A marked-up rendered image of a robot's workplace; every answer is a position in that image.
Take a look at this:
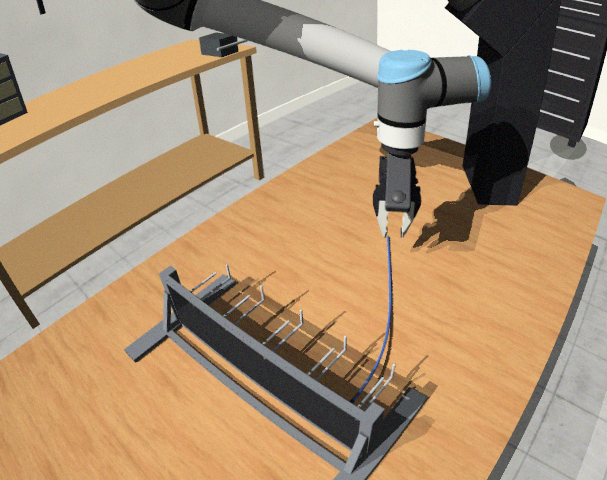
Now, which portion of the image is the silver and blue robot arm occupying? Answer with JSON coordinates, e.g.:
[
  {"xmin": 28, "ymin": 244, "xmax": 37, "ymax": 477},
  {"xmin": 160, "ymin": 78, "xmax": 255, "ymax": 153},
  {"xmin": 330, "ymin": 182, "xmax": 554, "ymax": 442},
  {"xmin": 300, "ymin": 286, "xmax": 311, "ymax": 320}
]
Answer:
[{"xmin": 134, "ymin": 0, "xmax": 491, "ymax": 213}]

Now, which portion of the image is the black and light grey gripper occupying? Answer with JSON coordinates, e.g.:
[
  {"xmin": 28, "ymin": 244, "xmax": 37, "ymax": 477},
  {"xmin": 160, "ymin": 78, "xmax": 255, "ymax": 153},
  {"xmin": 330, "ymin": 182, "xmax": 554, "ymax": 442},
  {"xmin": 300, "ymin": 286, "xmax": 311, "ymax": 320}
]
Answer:
[{"xmin": 373, "ymin": 143, "xmax": 421, "ymax": 238}]

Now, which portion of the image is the blue cable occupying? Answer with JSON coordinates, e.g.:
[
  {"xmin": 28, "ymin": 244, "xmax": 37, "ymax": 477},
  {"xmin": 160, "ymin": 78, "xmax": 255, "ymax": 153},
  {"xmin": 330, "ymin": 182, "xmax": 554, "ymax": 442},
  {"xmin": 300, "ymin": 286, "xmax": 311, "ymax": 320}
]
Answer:
[{"xmin": 350, "ymin": 236, "xmax": 392, "ymax": 403}]

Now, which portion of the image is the grey free-standing rack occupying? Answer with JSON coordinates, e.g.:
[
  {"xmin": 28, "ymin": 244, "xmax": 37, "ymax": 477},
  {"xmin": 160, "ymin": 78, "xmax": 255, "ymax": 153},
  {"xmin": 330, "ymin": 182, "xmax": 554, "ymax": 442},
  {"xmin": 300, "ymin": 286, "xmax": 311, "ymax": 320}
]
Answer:
[{"xmin": 124, "ymin": 264, "xmax": 427, "ymax": 480}]

